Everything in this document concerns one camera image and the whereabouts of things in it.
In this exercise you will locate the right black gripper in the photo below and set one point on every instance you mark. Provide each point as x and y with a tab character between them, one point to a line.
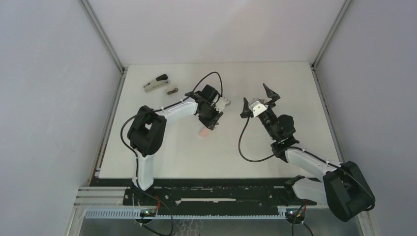
271	104

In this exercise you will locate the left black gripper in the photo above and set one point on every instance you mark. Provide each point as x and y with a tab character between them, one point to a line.
210	123

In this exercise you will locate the small brown stapler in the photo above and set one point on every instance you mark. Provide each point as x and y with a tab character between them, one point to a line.
171	91

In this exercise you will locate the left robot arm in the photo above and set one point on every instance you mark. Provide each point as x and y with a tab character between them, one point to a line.
147	130

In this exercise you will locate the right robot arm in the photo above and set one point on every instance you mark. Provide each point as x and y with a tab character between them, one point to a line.
339	186

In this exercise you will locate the black and beige stapler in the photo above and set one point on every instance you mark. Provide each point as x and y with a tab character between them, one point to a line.
158	82

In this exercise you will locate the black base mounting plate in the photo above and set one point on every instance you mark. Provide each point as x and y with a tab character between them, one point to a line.
213	208

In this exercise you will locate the left green circuit board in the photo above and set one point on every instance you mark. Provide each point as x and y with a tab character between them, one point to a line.
148	213

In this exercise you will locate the green circuit board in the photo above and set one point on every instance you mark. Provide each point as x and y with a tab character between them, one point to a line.
148	213
292	217

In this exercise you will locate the right green circuit board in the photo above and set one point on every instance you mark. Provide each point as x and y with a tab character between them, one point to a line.
292	217

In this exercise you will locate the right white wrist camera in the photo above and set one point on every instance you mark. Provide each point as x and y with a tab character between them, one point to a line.
257	107

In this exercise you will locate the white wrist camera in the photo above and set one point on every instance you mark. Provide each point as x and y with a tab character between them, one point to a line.
257	107
222	103

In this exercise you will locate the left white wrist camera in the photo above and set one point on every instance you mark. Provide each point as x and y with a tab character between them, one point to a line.
222	103

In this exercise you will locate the right corner frame post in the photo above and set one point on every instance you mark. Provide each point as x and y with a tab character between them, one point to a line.
332	32

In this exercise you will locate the corner frame post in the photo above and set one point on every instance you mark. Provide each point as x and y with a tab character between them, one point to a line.
332	32
102	35

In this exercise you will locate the aluminium frame rail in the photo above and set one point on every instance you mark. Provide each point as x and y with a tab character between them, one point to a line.
97	195

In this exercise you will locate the left corner frame post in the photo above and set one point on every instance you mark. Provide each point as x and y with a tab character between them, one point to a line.
102	35

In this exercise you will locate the white slotted cable duct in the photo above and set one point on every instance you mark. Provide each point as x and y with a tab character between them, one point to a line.
130	213

